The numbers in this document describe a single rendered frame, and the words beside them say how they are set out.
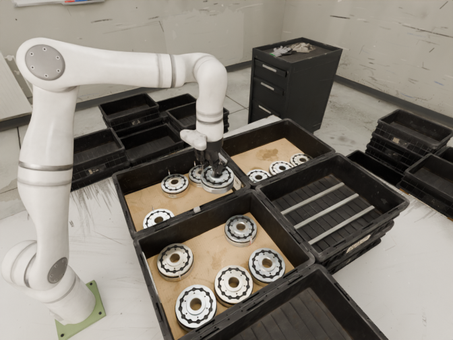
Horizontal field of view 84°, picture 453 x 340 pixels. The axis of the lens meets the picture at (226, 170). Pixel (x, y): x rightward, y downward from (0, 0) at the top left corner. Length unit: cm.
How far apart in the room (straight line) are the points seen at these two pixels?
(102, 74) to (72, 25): 291
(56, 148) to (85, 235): 59
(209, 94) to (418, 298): 89
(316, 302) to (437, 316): 42
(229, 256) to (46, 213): 48
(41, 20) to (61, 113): 284
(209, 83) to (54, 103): 32
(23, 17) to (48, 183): 291
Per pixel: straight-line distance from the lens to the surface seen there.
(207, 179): 76
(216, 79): 59
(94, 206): 122
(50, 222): 63
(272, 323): 74
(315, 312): 77
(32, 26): 344
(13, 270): 70
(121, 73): 57
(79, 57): 56
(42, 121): 63
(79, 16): 347
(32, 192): 61
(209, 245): 82
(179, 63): 59
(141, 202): 98
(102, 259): 104
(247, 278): 74
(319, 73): 235
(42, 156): 59
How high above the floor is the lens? 153
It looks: 42 degrees down
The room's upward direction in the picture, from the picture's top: straight up
